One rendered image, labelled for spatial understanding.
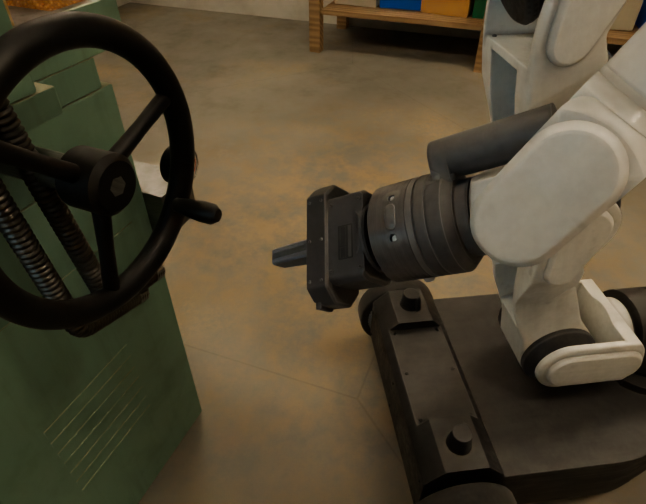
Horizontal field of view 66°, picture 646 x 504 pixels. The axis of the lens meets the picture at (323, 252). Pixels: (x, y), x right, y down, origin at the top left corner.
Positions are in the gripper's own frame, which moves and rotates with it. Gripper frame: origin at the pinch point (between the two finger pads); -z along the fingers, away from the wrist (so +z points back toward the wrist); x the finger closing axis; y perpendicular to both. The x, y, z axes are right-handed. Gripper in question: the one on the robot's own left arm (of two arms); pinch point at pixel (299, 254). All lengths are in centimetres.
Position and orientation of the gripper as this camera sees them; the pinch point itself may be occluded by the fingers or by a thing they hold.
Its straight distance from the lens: 51.9
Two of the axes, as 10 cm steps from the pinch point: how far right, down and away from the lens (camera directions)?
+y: -6.0, -2.1, -7.7
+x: -0.1, -9.6, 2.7
